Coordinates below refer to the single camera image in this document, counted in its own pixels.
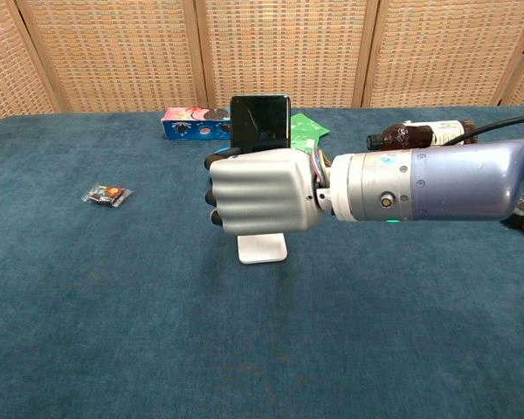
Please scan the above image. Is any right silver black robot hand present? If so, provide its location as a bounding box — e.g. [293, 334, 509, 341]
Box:
[203, 147, 329, 236]

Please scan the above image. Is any black smartphone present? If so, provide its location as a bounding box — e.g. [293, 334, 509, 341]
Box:
[229, 93, 292, 155]

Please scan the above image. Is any white phone stand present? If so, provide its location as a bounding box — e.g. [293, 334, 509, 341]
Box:
[236, 231, 290, 265]

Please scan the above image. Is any green foil packet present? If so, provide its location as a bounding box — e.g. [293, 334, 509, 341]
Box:
[289, 112, 332, 137]
[289, 130, 321, 153]

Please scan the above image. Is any blue cookie box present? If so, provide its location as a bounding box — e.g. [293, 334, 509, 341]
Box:
[161, 106, 233, 142]

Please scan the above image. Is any dark wrapped candy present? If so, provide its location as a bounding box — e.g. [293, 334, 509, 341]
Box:
[79, 182, 134, 209]

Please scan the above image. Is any brown bottle with white label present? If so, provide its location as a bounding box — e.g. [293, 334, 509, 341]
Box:
[365, 119, 480, 153]

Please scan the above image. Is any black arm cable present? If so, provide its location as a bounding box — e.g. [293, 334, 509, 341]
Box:
[444, 113, 524, 147]

